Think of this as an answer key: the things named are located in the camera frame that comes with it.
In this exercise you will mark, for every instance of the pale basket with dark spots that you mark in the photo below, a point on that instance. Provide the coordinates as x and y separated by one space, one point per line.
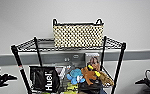
78 35

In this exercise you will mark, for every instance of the black Huel bag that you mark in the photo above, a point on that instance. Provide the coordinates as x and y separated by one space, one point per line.
44 79

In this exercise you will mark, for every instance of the orange brown plush toy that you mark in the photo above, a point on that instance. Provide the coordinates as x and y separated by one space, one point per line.
91 76

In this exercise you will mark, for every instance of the white box with picture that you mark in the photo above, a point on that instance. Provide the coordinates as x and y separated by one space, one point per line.
92 57

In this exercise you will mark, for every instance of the grey box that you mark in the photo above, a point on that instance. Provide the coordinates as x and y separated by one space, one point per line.
69 60

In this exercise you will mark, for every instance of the yellow plush toy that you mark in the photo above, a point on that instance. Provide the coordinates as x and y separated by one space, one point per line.
71 88

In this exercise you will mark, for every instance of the blue plush toy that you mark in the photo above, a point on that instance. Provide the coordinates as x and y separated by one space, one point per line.
75 76

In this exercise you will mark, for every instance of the long grey wall band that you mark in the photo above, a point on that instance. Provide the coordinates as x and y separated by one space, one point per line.
4 59

